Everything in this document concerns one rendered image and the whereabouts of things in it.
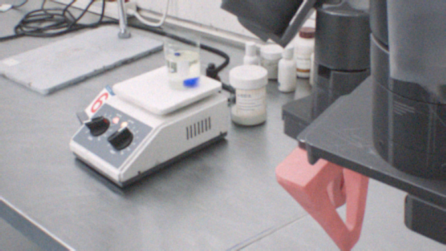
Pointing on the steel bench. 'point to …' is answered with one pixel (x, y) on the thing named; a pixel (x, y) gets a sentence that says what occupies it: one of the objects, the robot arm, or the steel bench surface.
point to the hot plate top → (162, 91)
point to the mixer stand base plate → (75, 58)
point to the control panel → (105, 151)
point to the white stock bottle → (304, 51)
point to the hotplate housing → (163, 137)
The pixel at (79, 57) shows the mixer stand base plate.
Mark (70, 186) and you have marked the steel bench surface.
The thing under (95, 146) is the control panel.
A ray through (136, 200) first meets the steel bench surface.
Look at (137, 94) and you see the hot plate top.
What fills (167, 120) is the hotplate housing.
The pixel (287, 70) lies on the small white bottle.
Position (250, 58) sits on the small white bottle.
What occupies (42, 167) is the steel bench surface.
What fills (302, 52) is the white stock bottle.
